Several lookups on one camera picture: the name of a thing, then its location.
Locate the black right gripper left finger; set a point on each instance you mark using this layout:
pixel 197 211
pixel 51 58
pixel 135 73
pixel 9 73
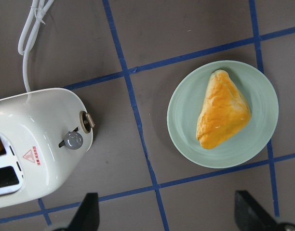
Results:
pixel 87 215

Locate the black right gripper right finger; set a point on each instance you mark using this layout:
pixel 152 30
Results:
pixel 249 215

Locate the white two-slot toaster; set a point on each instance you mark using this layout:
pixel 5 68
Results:
pixel 43 136

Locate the triangular golden bread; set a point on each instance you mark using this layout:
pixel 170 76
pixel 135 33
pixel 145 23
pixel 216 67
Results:
pixel 225 111

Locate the light green plate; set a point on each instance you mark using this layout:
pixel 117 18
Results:
pixel 185 106

